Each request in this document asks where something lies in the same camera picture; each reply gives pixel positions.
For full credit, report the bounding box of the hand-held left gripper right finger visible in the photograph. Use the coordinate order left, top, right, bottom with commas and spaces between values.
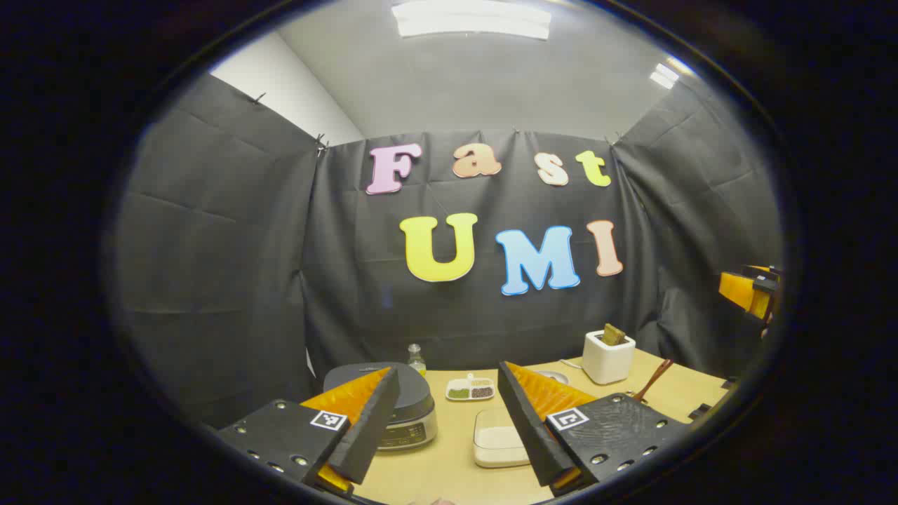
497, 361, 692, 497

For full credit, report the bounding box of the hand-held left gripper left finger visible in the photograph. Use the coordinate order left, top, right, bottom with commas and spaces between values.
216, 366, 401, 495

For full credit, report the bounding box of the clear rice container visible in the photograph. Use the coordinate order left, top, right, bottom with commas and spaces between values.
472, 408, 532, 469

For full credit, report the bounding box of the silver black rice cooker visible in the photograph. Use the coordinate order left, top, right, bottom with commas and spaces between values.
323, 362, 439, 451

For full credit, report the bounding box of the brown wooden spoon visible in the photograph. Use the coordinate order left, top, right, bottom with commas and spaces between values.
634, 359, 674, 402

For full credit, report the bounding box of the white divided bean dish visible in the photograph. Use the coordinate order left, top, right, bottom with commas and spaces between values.
445, 374, 496, 402

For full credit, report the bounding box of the white toaster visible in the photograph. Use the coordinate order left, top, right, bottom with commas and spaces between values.
582, 330, 636, 385

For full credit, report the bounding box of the black backdrop cloth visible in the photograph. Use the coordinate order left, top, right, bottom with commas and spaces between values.
112, 70, 783, 429

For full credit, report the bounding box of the long ceiling light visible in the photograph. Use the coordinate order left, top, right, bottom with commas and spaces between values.
391, 0, 552, 40

